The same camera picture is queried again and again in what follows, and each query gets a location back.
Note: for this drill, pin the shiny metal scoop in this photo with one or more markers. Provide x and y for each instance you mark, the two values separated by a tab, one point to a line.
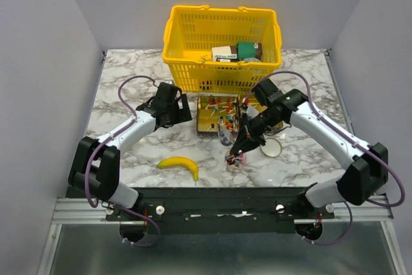
227	137

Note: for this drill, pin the yellow banana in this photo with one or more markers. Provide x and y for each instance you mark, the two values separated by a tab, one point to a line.
179	161

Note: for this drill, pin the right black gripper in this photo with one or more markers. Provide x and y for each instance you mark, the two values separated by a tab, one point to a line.
243	138

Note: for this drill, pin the aluminium frame rail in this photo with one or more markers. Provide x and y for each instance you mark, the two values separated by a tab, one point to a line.
76	211

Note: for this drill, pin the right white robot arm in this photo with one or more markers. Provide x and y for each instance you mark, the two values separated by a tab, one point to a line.
363	174

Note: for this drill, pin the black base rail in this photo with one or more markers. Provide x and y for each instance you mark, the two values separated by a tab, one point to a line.
202	210

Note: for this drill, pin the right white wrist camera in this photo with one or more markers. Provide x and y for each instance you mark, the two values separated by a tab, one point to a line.
249	111

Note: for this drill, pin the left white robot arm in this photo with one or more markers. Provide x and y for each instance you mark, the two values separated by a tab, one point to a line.
96	166

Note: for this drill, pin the green and brown bottle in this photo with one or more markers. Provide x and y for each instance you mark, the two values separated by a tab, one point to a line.
249	50

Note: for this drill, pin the white and black box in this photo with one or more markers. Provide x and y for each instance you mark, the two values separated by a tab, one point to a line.
224	52

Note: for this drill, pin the candy tin box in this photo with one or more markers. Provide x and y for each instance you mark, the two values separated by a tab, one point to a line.
216	112

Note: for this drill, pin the clear plastic jar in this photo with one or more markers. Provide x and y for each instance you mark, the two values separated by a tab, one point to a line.
235	163

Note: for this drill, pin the yellow plastic shopping basket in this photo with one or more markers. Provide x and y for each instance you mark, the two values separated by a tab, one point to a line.
193	31

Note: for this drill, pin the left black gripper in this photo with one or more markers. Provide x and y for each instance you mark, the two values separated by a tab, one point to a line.
185	112

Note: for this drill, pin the gold jar lid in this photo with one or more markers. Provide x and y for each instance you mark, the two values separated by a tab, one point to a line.
272	147

